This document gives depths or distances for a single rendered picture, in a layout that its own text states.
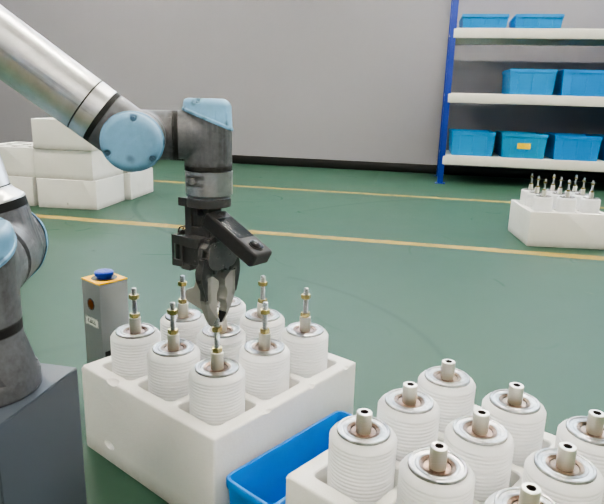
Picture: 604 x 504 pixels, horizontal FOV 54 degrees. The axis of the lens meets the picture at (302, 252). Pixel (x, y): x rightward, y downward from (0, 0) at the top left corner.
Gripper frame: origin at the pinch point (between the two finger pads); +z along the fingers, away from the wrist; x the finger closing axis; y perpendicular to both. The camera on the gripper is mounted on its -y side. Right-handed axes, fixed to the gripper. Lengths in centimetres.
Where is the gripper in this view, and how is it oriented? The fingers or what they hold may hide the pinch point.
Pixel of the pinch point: (219, 317)
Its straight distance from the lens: 100.1
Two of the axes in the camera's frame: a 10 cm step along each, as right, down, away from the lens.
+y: -8.4, -1.6, 5.2
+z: -0.3, 9.7, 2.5
